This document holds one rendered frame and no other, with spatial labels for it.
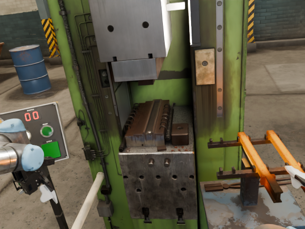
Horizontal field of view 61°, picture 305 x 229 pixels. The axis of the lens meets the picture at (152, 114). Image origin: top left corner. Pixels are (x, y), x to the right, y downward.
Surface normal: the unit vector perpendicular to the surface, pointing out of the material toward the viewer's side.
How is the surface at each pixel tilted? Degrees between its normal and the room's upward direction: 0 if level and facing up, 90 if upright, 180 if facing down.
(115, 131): 90
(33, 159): 90
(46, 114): 60
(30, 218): 0
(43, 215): 0
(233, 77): 90
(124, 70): 90
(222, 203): 0
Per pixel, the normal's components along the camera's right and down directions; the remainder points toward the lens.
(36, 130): 0.20, -0.12
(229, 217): -0.11, -0.90
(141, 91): -0.13, 0.44
